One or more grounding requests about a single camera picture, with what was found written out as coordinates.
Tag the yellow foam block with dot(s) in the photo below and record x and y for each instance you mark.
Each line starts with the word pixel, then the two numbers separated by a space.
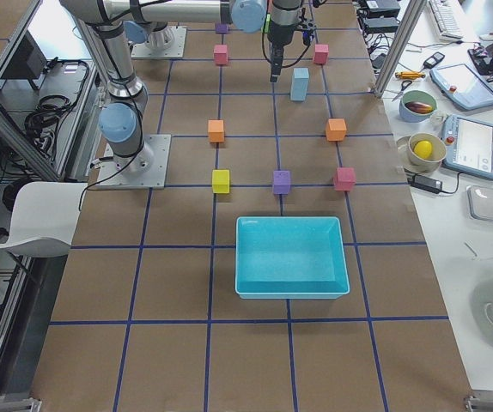
pixel 220 181

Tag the pink block base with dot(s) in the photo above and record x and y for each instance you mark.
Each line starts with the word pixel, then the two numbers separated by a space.
pixel 220 54

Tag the purple foam block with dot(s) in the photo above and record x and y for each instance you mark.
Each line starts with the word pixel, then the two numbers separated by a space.
pixel 281 183

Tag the scissors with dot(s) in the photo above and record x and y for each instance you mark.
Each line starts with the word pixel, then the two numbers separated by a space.
pixel 404 85

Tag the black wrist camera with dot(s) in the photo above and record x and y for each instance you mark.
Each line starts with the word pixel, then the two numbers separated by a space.
pixel 307 27

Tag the cyan plastic tray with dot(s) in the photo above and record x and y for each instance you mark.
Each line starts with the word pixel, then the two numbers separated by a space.
pixel 290 257

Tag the teach pendant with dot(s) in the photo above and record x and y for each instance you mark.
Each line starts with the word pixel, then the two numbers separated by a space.
pixel 463 86
pixel 469 146

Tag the green foam block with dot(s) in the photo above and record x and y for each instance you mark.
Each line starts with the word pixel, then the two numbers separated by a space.
pixel 265 28

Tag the pink block near tray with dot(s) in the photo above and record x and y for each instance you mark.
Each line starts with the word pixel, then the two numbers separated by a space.
pixel 344 179

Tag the white keyboard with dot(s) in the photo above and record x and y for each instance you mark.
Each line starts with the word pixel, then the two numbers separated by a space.
pixel 443 20

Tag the beige bowl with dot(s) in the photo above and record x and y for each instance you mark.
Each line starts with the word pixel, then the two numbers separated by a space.
pixel 422 166

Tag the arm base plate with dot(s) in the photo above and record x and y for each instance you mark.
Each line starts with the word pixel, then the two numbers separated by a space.
pixel 175 51
pixel 148 170

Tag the orange block far side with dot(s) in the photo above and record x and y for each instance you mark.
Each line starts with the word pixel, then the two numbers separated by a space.
pixel 336 129

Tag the black power adapter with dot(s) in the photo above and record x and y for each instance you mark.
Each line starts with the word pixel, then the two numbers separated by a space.
pixel 426 184

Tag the orange block near arm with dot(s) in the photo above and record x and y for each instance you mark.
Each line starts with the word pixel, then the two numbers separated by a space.
pixel 216 130

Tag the yellow handled tool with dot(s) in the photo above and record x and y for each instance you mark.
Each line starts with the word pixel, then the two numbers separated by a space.
pixel 409 75

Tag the pink block far left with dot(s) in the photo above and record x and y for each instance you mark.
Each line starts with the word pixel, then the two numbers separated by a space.
pixel 321 54

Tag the white chair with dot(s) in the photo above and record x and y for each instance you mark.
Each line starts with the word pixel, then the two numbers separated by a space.
pixel 43 220

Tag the purple block far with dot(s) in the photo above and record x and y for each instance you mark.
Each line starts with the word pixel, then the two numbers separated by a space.
pixel 221 28

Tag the teach pendant far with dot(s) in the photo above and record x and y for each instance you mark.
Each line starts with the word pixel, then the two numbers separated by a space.
pixel 463 86

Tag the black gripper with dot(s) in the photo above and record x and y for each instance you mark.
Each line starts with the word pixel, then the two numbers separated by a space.
pixel 280 36

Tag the light blue foam block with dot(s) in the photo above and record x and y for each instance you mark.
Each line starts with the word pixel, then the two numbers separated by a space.
pixel 298 92

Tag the yellow lemon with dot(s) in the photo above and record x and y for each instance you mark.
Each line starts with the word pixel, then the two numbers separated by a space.
pixel 423 149

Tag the green bowl with fruit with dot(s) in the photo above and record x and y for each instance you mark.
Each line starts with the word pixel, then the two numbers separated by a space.
pixel 416 106

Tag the aluminium frame post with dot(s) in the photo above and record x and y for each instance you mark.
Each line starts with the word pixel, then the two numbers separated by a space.
pixel 406 26

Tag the teach pendant near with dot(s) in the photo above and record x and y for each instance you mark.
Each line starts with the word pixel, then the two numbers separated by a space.
pixel 469 146

